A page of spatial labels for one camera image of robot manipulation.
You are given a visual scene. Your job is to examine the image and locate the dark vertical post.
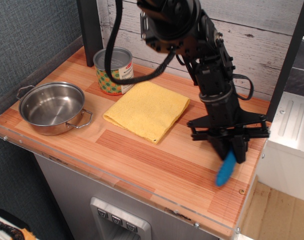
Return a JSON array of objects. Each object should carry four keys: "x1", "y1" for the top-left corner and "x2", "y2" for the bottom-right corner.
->
[
  {"x1": 76, "y1": 0, "x2": 104, "y2": 67},
  {"x1": 266, "y1": 2, "x2": 304, "y2": 122}
]

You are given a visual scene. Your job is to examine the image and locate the black orange object bottom left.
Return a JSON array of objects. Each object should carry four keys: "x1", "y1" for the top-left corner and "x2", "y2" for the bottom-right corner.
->
[{"x1": 0, "y1": 209, "x2": 37, "y2": 240}]

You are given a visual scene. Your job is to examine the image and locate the stainless steel pot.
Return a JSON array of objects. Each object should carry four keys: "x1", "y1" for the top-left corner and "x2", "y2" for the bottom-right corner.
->
[{"x1": 16, "y1": 82, "x2": 93, "y2": 136}]

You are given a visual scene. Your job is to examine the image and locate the clear acrylic table edge guard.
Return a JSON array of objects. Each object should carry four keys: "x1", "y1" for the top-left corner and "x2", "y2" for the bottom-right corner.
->
[{"x1": 0, "y1": 119, "x2": 265, "y2": 240}]

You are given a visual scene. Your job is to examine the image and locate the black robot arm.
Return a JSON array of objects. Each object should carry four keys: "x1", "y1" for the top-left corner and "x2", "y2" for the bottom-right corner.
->
[{"x1": 137, "y1": 0, "x2": 269, "y2": 164}]

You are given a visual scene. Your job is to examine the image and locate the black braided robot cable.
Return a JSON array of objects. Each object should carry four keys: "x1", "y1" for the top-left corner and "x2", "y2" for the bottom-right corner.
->
[{"x1": 104, "y1": 0, "x2": 254, "y2": 101}]

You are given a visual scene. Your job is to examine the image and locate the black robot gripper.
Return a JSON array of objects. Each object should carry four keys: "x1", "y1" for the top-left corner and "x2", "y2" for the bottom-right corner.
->
[{"x1": 187, "y1": 94, "x2": 270, "y2": 164}]

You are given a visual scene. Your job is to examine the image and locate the green orange dotted tin can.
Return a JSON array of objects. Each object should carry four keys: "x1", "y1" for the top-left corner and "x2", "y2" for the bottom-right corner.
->
[{"x1": 93, "y1": 47, "x2": 134, "y2": 96}]

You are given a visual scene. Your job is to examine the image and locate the white toy sink drainboard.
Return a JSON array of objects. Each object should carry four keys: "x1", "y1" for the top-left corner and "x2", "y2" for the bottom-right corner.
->
[{"x1": 256, "y1": 92, "x2": 304, "y2": 200}]

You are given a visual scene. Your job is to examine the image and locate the grey toy fridge dispenser panel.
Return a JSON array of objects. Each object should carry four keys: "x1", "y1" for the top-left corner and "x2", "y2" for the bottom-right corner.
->
[{"x1": 90, "y1": 197, "x2": 152, "y2": 240}]

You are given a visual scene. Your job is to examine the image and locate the dark right vertical post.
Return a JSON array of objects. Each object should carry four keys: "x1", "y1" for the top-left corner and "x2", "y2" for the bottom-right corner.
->
[{"x1": 266, "y1": 2, "x2": 304, "y2": 122}]

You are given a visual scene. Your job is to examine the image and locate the yellow folded cloth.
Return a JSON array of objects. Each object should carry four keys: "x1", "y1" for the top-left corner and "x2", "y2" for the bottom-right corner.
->
[{"x1": 103, "y1": 81, "x2": 190, "y2": 144}]

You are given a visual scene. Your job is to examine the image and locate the blue handled metal fork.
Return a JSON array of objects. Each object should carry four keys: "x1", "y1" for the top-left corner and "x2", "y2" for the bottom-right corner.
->
[{"x1": 215, "y1": 148, "x2": 237, "y2": 187}]

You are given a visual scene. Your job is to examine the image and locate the dark left vertical post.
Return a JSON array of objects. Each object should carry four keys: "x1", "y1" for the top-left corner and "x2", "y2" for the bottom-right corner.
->
[{"x1": 76, "y1": 0, "x2": 104, "y2": 67}]

